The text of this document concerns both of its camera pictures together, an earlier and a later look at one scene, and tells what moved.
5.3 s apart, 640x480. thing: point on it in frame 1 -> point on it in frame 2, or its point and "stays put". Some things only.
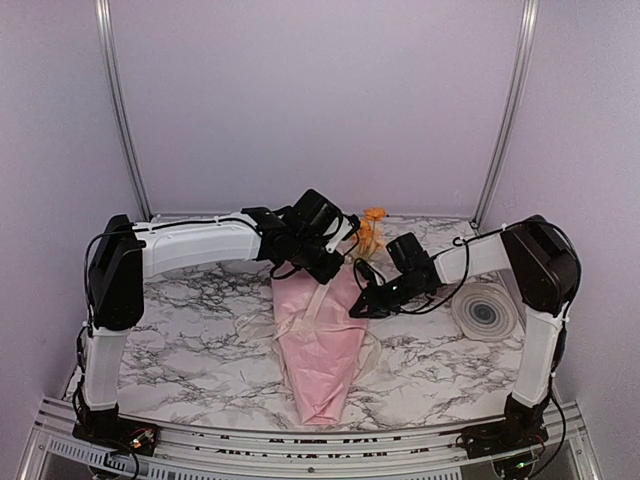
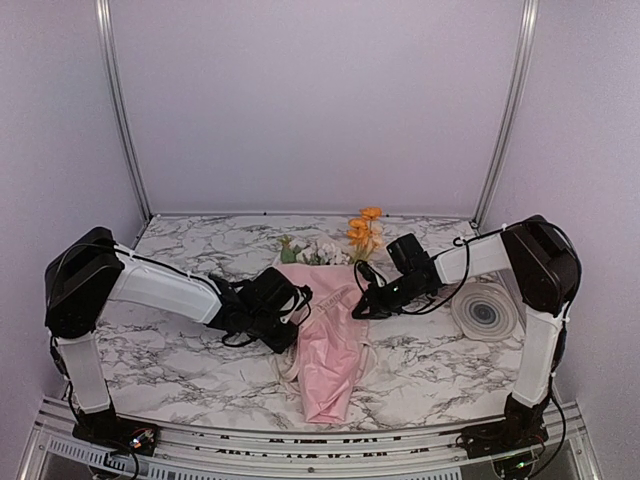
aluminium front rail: (56, 452) stays put
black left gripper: (324, 274) -> (279, 345)
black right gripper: (376, 305) stays put
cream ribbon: (273, 328) -> (289, 375)
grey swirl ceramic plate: (484, 311) stays put
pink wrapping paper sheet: (321, 330) stays put
